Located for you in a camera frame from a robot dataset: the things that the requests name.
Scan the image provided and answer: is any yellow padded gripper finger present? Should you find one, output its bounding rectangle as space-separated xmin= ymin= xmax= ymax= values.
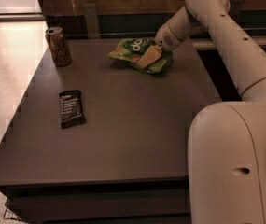
xmin=137 ymin=45 xmax=162 ymax=69

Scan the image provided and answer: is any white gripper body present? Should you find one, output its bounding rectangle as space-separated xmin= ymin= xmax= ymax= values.
xmin=155 ymin=28 xmax=184 ymax=51

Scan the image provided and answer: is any green rice chip bag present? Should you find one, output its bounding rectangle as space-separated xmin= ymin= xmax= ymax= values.
xmin=108 ymin=38 xmax=173 ymax=74

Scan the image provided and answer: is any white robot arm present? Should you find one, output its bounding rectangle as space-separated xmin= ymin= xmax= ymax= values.
xmin=155 ymin=0 xmax=266 ymax=224

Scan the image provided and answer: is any brown drink can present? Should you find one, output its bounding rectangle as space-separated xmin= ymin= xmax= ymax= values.
xmin=45 ymin=27 xmax=72 ymax=66

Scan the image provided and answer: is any black snack bar wrapper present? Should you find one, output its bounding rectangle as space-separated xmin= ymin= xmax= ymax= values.
xmin=59 ymin=90 xmax=86 ymax=129

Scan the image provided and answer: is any left metal bracket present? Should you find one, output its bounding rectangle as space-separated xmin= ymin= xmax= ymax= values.
xmin=83 ymin=3 xmax=101 ymax=39

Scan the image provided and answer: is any wire rack corner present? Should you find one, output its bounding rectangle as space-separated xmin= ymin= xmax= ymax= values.
xmin=3 ymin=208 xmax=21 ymax=221

